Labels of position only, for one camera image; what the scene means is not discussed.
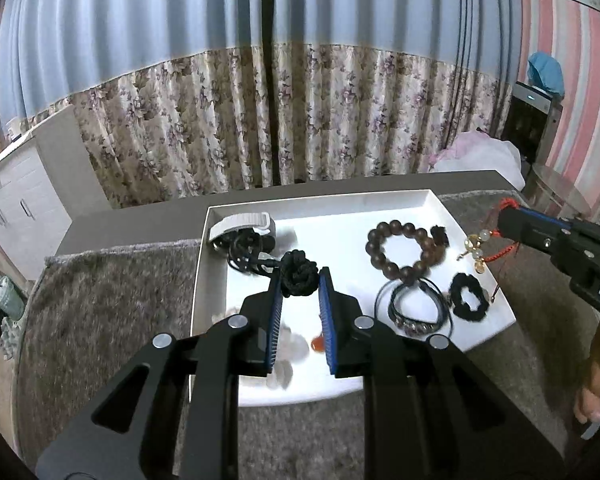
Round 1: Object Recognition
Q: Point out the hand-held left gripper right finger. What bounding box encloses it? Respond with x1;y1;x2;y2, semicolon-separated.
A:
317;267;566;480

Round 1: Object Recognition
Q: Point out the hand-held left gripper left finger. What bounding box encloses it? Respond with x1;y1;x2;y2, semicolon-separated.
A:
35;274;285;480

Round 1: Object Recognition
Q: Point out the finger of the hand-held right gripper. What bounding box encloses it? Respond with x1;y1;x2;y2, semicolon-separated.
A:
497;207;573;261
522;210;578;229

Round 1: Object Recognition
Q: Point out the red string bracelet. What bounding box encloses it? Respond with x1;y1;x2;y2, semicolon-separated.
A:
457;198;523;306

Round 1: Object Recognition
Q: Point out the black cord bracelet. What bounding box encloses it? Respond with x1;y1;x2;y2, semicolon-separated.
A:
375;277;455;336

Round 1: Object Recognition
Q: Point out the white shallow tray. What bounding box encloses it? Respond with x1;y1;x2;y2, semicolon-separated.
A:
189;189;517;407

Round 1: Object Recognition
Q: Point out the brown wooden bead bracelet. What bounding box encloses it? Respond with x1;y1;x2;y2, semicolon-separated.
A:
365;220;448;283

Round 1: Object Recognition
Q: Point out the white band wristwatch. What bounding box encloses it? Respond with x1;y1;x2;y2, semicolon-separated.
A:
207;211;277;253

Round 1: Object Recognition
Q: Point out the person's right hand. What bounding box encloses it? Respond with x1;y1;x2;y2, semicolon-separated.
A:
574;317;600;423

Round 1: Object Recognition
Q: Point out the round glass side table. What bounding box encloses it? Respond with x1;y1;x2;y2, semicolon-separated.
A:
522;164;593;221

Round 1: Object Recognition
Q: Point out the black scrunchie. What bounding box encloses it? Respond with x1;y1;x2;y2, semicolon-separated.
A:
449;272;492;317

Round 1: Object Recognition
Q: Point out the pink plastic bag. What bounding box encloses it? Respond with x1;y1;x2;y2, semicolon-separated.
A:
427;129;526;188

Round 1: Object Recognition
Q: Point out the black air purifier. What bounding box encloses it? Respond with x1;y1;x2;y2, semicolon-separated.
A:
500;81;563;163

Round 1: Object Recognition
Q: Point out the blue cloth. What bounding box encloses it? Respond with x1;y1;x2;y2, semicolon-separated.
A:
526;51;566;98

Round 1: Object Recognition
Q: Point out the grey shaggy blanket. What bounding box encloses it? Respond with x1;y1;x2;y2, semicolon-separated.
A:
0;190;600;480

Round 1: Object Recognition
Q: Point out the blue floral curtain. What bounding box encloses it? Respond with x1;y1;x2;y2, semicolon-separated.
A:
262;0;523;186
0;0;281;208

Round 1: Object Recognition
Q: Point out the clear plastic cup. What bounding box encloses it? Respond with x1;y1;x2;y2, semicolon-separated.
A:
0;276;27;321

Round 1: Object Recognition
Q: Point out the white cabinet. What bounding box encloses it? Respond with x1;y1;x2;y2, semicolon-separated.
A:
0;105;113;281

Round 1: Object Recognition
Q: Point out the white chunky bead bracelet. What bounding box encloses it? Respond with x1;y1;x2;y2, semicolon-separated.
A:
212;310;311;391

